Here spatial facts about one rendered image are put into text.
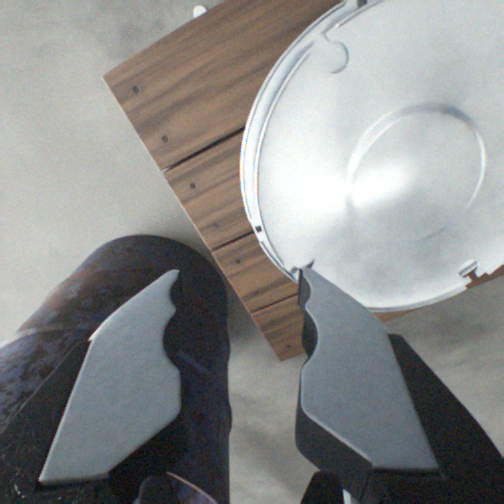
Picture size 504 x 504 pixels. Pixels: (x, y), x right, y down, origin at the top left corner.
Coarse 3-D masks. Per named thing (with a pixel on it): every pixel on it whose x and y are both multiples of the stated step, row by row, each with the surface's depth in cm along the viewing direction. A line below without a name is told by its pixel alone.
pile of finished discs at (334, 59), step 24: (360, 0) 23; (312, 24) 23; (288, 48) 23; (336, 48) 24; (288, 72) 25; (336, 72) 25; (264, 96) 25; (264, 120) 26; (264, 240) 31; (312, 264) 33
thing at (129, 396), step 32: (160, 288) 11; (128, 320) 10; (160, 320) 10; (96, 352) 8; (128, 352) 8; (160, 352) 8; (96, 384) 7; (128, 384) 7; (160, 384) 8; (64, 416) 7; (96, 416) 7; (128, 416) 7; (160, 416) 7; (64, 448) 6; (96, 448) 6; (128, 448) 6; (160, 448) 7; (64, 480) 6; (128, 480) 6
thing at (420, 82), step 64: (384, 0) 22; (448, 0) 22; (320, 64) 24; (384, 64) 24; (448, 64) 24; (320, 128) 26; (384, 128) 25; (448, 128) 26; (256, 192) 28; (320, 192) 28; (384, 192) 28; (448, 192) 28; (320, 256) 31; (384, 256) 32; (448, 256) 32
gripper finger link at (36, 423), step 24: (72, 360) 8; (48, 384) 7; (72, 384) 7; (24, 408) 7; (48, 408) 7; (0, 432) 6; (24, 432) 6; (48, 432) 6; (0, 456) 6; (24, 456) 6; (0, 480) 5; (24, 480) 6; (96, 480) 6
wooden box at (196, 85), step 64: (256, 0) 24; (320, 0) 24; (128, 64) 25; (192, 64) 26; (256, 64) 26; (192, 128) 28; (192, 192) 31; (256, 256) 34; (256, 320) 39; (384, 320) 39
